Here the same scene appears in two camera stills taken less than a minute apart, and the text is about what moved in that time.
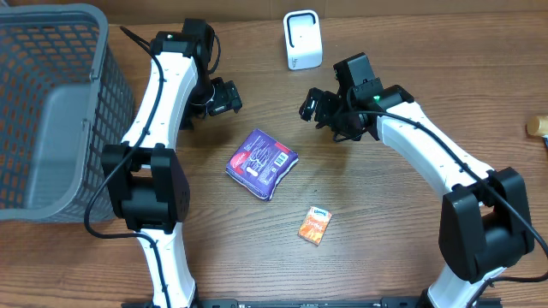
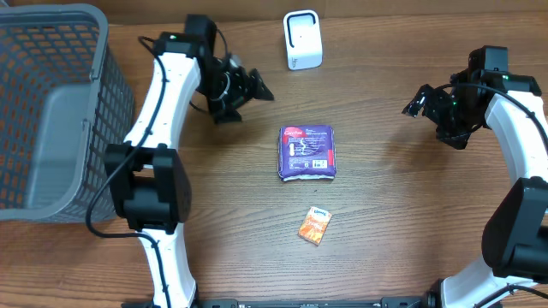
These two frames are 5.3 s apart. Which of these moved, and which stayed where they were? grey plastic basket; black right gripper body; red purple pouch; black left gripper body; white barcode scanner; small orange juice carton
Moved: red purple pouch; black right gripper body; black left gripper body
Stayed: white barcode scanner; grey plastic basket; small orange juice carton
